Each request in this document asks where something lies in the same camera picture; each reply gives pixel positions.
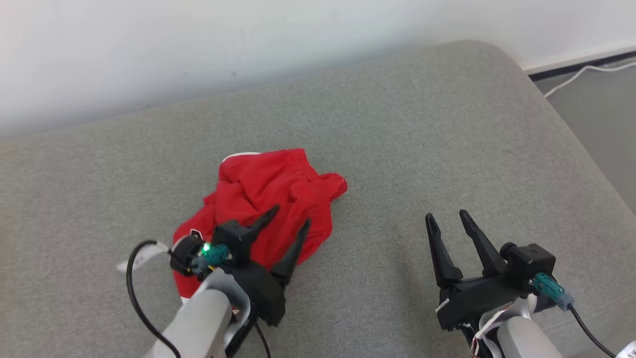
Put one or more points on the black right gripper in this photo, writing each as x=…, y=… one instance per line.
x=467, y=298

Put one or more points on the red shorts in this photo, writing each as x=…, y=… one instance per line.
x=268, y=184

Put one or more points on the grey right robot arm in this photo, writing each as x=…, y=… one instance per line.
x=521, y=338

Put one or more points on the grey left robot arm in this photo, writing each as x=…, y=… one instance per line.
x=198, y=323

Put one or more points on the white baseboard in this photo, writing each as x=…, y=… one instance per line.
x=571, y=60

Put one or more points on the grey fabric bed surface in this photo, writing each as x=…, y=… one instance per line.
x=447, y=149

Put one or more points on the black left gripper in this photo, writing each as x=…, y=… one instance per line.
x=266, y=298

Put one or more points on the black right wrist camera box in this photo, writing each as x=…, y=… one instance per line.
x=534, y=261

